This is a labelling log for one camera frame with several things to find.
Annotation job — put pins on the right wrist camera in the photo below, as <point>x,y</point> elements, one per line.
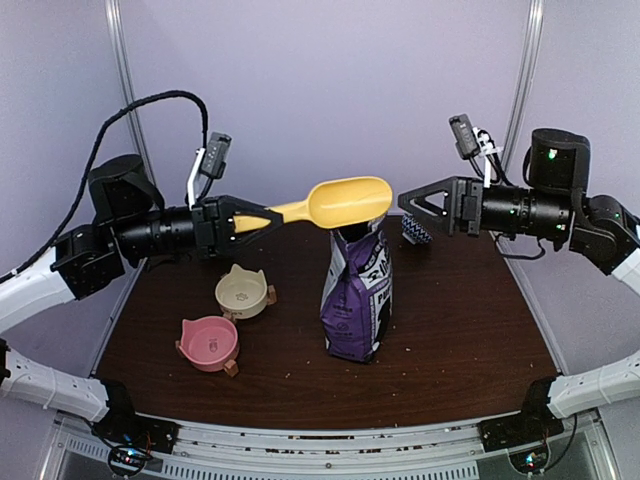
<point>477,147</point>

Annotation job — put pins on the cream cat-ear pet bowl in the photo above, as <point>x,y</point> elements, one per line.
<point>243,294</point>

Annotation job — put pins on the pink cat-ear pet bowl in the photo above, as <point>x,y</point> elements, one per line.
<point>210,344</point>

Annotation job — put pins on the right aluminium frame post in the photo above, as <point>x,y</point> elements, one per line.
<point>529,58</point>

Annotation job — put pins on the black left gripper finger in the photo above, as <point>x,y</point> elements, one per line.
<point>231,207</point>
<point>242,232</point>

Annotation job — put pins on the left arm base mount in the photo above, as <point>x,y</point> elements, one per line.
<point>133,448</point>

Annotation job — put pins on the yellow plastic scoop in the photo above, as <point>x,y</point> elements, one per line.
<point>329,205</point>

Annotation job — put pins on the blue white patterned bowl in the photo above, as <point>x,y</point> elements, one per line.
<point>413,231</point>

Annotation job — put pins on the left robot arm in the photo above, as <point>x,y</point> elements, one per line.
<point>131,223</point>

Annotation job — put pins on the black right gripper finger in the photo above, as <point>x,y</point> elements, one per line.
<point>427,194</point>
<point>428,214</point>

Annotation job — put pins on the purple pet food bag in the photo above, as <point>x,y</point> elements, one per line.
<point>357,297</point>

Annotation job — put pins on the aluminium frame post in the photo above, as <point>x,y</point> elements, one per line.
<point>117,37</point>
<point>529,58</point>

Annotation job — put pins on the front aluminium rail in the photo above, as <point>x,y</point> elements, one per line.
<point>441,451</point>

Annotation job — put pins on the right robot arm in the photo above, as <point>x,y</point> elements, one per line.
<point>553,206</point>

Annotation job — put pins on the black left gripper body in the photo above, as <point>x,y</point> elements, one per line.
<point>207,232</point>

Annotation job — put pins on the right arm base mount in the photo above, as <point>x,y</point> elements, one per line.
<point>524,437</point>

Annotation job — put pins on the left aluminium frame post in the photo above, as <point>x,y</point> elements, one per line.
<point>117,37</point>

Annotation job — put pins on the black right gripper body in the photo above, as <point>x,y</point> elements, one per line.
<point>471,220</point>

